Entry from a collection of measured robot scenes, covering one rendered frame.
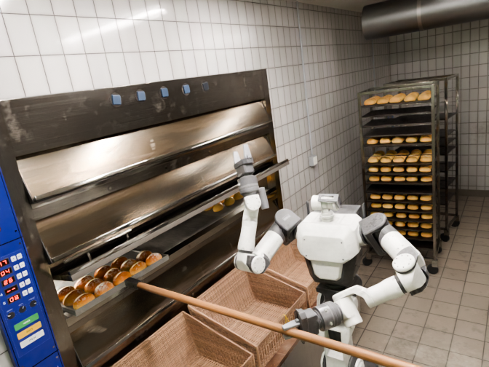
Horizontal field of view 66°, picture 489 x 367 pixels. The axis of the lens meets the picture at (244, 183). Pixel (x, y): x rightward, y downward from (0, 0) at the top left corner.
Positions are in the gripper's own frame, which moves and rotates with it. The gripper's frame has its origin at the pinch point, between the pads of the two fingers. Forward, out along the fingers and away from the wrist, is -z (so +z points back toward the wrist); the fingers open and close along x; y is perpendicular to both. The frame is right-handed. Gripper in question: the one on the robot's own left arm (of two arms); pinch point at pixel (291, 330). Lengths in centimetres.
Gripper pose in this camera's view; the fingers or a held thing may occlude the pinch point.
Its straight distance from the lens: 142.1
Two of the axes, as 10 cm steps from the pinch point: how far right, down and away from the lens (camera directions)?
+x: 1.4, 9.5, 2.7
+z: 9.2, -2.2, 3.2
